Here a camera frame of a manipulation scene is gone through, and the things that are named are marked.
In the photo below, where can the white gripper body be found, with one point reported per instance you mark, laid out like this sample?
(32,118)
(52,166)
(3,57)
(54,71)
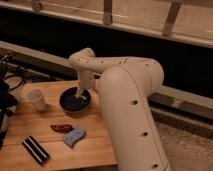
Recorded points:
(86,79)

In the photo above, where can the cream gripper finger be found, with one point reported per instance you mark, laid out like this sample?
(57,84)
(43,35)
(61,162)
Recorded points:
(78,93)
(83,92)

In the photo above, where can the dark ceramic bowl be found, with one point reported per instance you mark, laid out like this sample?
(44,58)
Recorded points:
(70,104)

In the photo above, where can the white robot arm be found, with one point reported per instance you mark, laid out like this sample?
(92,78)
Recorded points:
(124,85)

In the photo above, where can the red chili pepper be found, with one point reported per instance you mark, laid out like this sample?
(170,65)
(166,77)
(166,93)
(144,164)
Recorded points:
(64,128)

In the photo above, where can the white paper cup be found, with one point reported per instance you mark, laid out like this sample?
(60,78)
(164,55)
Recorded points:
(36,98)

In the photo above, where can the black white striped block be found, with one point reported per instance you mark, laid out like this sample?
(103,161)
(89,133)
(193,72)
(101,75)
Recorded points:
(39,154)

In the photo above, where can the metal window railing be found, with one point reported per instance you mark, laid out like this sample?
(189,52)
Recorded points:
(187,21)

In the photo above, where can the black equipment with cables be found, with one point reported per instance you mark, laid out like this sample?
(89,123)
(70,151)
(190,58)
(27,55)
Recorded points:
(7,100)

